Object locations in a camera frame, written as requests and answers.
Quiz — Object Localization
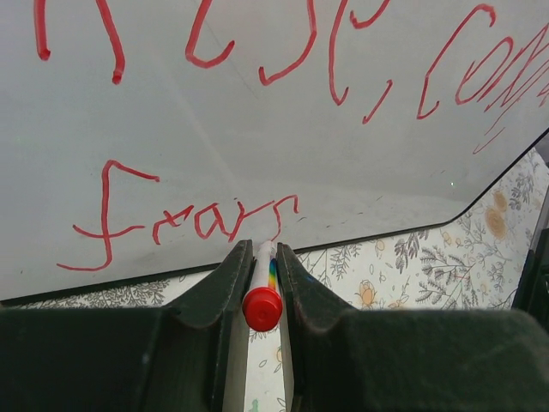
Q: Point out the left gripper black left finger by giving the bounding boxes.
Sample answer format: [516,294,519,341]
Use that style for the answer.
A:
[1,240,252,411]

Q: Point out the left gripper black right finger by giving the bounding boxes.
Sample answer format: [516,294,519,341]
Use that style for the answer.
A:
[277,244,548,411]

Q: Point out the white marker pen red end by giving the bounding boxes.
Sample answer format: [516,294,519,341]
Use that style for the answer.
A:
[242,240,283,332]

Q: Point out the white whiteboard black frame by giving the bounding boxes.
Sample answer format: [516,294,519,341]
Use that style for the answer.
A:
[1,1,548,300]

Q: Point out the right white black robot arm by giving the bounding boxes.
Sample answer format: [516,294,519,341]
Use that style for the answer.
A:
[511,228,549,331]

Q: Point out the floral patterned table mat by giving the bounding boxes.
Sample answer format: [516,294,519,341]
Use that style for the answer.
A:
[15,147,548,411]

